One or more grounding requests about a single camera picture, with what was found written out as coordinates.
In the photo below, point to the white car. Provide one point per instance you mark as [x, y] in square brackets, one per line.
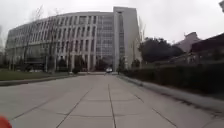
[109, 70]

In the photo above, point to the row of dark bushes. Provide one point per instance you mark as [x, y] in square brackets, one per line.
[79, 63]

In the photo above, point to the large grey office building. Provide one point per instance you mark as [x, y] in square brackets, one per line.
[100, 33]

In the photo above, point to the grey concrete slab path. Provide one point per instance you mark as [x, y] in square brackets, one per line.
[100, 103]

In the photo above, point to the dark leafy trees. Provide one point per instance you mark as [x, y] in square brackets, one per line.
[156, 50]

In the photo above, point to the row of bare trees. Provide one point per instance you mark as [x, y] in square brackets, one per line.
[51, 40]

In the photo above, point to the dark green hedge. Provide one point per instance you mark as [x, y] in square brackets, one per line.
[180, 78]

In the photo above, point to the pale distant building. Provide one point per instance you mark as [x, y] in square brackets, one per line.
[188, 41]

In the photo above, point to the grey stone kerb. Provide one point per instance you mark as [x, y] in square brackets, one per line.
[186, 98]
[30, 81]

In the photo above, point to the green grass lawn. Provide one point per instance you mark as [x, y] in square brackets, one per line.
[23, 74]

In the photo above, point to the long dark low building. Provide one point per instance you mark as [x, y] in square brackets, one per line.
[208, 48]

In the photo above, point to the robot's own part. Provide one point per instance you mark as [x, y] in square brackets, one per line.
[3, 122]

